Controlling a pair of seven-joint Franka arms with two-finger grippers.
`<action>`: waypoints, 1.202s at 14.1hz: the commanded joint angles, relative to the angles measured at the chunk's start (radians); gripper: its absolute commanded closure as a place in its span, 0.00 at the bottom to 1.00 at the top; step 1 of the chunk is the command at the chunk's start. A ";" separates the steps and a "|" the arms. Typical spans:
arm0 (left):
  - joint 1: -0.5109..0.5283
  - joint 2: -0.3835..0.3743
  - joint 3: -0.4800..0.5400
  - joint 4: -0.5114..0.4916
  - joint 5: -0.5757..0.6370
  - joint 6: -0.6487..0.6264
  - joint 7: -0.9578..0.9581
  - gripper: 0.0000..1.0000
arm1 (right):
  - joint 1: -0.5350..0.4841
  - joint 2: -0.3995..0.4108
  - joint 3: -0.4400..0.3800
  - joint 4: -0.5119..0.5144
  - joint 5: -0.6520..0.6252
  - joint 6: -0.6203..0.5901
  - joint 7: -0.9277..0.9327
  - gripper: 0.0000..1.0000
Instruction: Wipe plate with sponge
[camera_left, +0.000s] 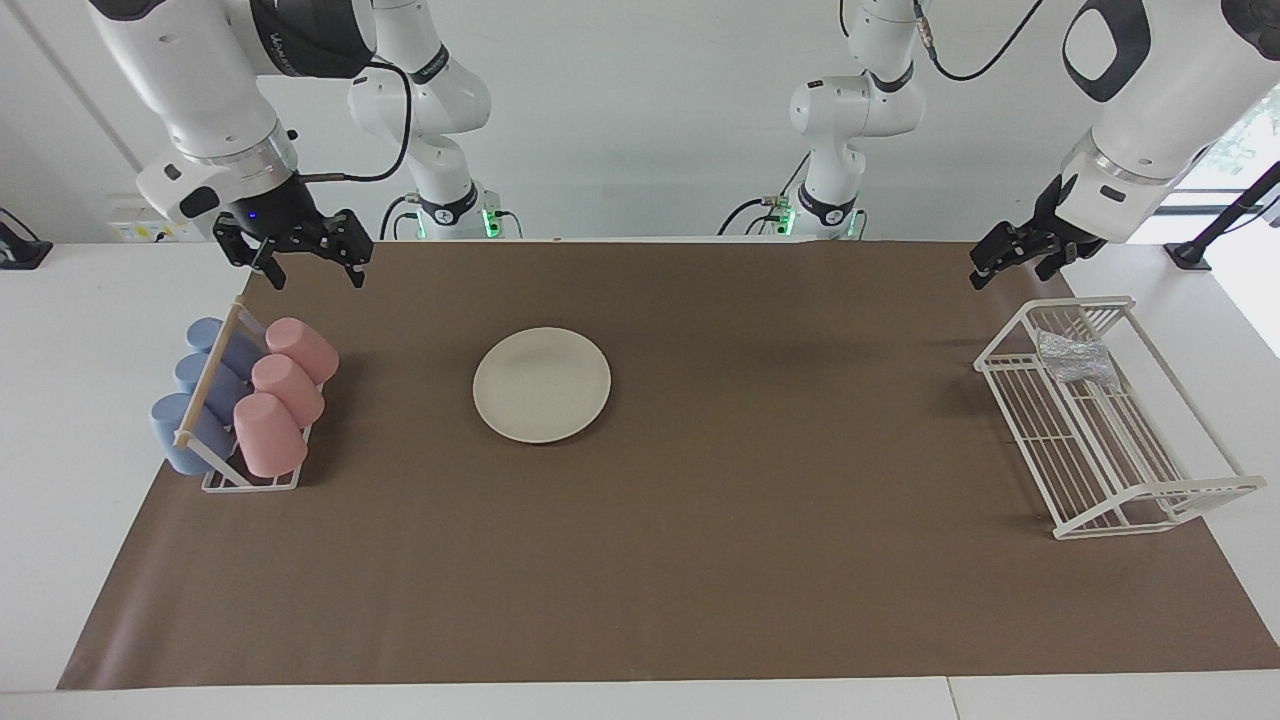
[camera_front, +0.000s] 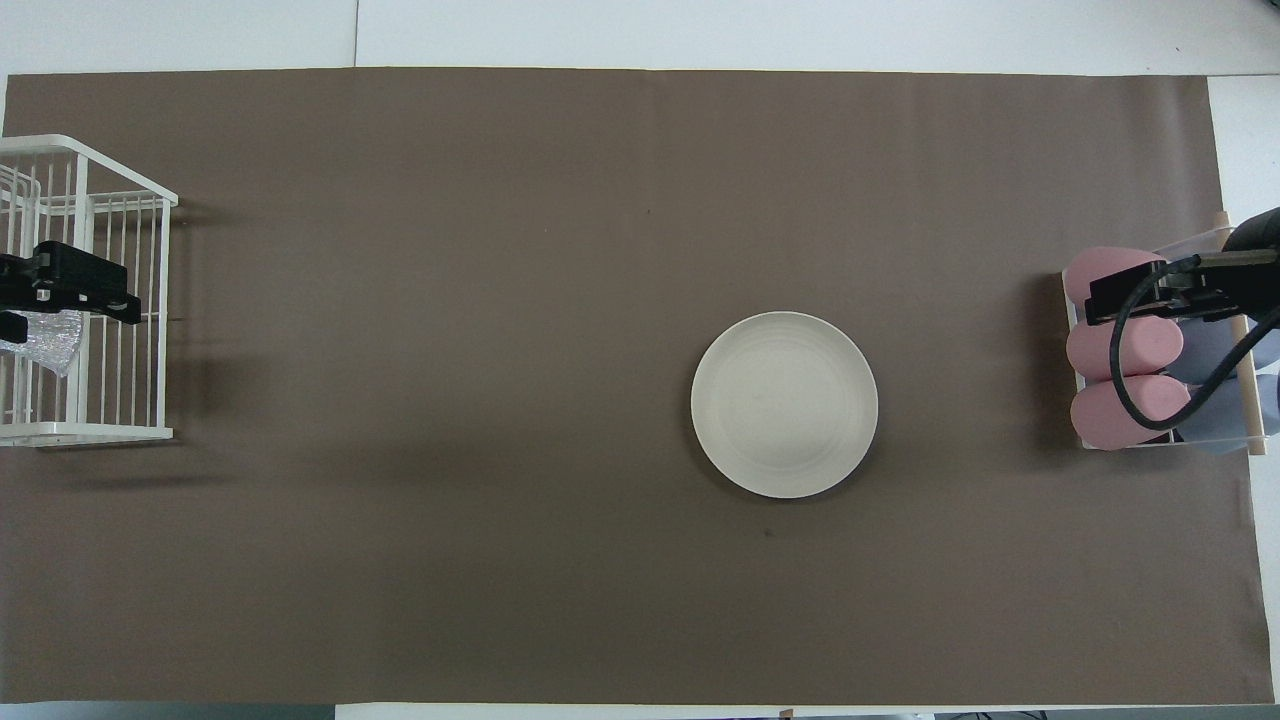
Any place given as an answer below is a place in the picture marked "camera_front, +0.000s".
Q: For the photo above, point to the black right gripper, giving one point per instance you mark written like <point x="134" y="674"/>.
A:
<point x="1262" y="235"/>

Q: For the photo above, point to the pink plastic cup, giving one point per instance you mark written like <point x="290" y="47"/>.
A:
<point x="1160" y="345"/>
<point x="1100" y="270"/>
<point x="1095" y="420"/>

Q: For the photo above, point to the brown table mat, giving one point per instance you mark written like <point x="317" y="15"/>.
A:
<point x="500" y="300"/>

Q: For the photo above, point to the blue plastic cup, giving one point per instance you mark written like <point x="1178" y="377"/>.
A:
<point x="1205" y="350"/>
<point x="1215" y="432"/>

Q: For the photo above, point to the cream round plate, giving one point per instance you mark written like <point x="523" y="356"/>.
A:
<point x="784" y="405"/>

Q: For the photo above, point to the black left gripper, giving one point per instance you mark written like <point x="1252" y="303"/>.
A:
<point x="12" y="280"/>

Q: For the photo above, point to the clear crinkled plastic bag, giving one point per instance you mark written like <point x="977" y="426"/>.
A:
<point x="50" y="350"/>

